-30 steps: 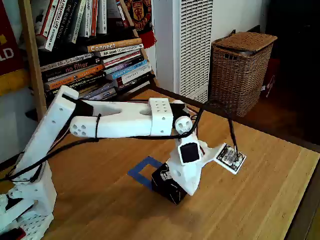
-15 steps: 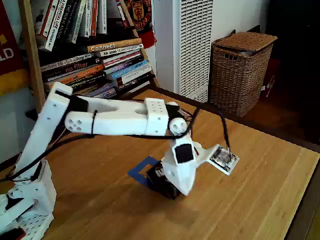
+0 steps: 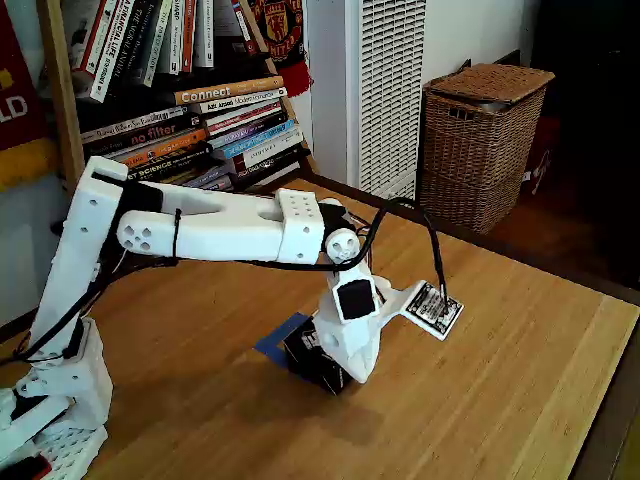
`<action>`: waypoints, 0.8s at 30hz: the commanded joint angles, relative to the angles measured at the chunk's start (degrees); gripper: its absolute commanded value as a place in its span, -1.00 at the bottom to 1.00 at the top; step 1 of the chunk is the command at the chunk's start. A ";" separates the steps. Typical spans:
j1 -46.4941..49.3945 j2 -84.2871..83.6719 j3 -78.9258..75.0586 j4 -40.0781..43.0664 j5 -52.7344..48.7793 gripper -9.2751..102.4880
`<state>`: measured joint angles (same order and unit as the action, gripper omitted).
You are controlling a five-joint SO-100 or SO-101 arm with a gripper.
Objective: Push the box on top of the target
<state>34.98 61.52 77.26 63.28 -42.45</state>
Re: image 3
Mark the black and white servo box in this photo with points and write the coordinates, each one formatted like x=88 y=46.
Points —
x=310 y=360

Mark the blue tape square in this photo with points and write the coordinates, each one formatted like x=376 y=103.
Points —
x=280 y=340

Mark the purple book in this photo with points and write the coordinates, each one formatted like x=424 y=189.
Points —
x=215 y=182

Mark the light blue book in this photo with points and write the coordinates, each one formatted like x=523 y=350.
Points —
x=260 y=137

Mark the wicker laundry basket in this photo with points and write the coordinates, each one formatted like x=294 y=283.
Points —
x=475 y=150

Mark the white louvered heater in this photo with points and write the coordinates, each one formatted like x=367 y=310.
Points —
x=390 y=100

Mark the black Rocket Science book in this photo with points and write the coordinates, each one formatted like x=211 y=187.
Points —
x=170 y=167

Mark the white Modern Romance book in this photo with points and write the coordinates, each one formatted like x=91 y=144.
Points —
x=240 y=100

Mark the red bag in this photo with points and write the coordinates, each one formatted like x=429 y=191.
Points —
x=542 y=160

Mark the orange Robin Sharma book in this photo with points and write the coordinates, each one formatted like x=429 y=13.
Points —
x=160 y=150

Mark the orange Connect book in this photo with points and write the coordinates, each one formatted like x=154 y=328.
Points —
x=220 y=91

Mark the black no filter book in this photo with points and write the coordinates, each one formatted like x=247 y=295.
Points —
x=150 y=134

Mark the red football scarf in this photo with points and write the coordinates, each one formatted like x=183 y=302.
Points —
x=280 y=30

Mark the red and black clamp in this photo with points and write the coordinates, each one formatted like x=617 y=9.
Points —
x=25 y=469

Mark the white red Financial Life book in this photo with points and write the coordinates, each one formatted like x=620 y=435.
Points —
x=107 y=55

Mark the wooden ladder bookshelf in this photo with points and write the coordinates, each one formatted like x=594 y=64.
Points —
x=60 y=100

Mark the red and yellow banner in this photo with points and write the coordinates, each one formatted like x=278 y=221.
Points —
x=20 y=100

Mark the white wrist camera board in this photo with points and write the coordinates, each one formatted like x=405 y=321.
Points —
x=432 y=310

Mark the white perforated base plate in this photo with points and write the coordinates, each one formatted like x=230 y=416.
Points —
x=75 y=445

